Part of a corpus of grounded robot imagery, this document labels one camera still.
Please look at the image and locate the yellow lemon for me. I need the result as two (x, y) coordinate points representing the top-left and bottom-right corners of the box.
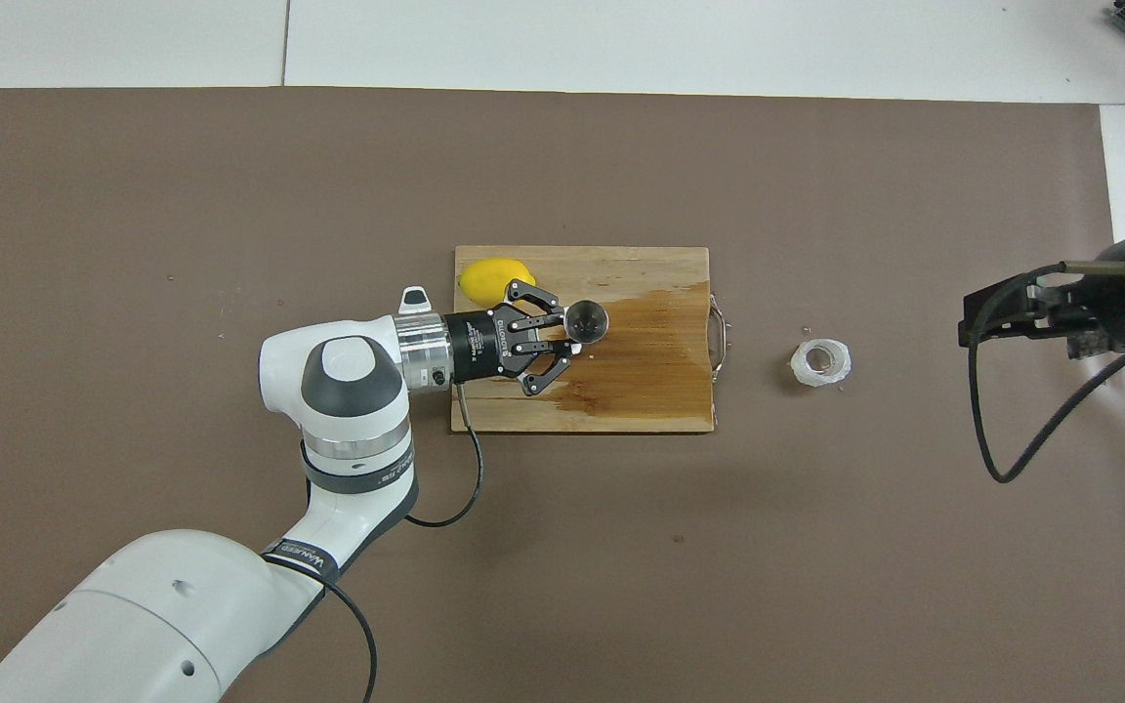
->
(458, 257), (536, 309)

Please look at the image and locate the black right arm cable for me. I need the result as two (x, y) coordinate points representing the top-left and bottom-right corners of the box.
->
(968, 259), (1125, 484)

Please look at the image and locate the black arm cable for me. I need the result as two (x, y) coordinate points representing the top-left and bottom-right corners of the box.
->
(968, 259), (1125, 484)
(284, 381), (485, 703)

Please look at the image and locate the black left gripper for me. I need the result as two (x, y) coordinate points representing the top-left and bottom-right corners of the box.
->
(445, 279), (578, 397)

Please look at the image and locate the brown paper mat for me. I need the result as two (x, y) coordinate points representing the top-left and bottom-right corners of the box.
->
(0, 86), (1125, 703)

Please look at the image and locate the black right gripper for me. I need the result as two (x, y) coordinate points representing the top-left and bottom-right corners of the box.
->
(958, 229), (1125, 360)

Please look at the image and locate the steel jigger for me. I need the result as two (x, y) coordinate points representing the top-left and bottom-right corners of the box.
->
(564, 300), (610, 354)

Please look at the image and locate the wooden cutting board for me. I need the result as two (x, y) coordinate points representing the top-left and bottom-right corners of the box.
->
(451, 244), (731, 435)

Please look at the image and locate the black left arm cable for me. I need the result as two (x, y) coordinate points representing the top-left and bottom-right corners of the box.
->
(284, 381), (485, 703)

